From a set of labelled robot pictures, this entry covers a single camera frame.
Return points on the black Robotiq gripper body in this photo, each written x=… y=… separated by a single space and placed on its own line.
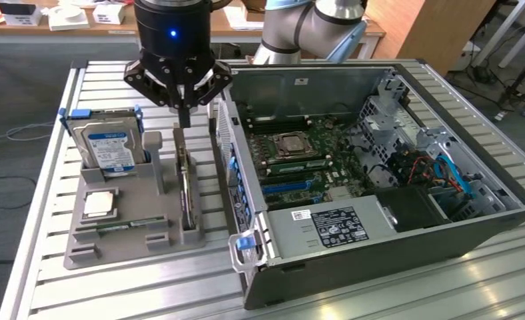
x=175 y=23

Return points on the wooden desk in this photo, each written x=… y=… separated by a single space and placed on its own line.
x=112 y=28

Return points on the green motherboard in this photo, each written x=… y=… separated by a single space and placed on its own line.
x=333 y=153

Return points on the small white printed box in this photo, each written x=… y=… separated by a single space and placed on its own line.
x=109 y=15

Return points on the grey plastic parts rack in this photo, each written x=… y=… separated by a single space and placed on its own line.
x=142 y=196

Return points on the white paper stack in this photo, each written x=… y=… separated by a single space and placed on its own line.
x=243 y=20

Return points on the white box with black insert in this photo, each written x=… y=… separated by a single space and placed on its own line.
x=21 y=15

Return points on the blue case latch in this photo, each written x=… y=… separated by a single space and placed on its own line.
x=244 y=242

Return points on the black graphics card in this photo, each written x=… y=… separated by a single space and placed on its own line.
x=188 y=186

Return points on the open black PC case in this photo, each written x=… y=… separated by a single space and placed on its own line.
x=379 y=260

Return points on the silver CPU chip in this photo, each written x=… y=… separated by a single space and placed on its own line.
x=100 y=203

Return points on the white round-topped box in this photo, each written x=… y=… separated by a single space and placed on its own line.
x=68 y=18

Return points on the grey power supply unit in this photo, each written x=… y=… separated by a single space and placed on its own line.
x=333 y=226

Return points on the blue expansion slot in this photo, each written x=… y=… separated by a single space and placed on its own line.
x=289 y=187

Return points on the metal CPU socket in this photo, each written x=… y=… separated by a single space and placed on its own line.
x=295 y=145

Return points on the white table frame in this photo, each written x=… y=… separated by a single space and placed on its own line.
x=519 y=33

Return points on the wooden cabinet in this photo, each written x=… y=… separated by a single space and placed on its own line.
x=432 y=30

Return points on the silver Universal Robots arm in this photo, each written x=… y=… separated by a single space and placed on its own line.
x=285 y=30

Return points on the hard disk in blue caddy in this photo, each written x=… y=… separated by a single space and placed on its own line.
x=108 y=146

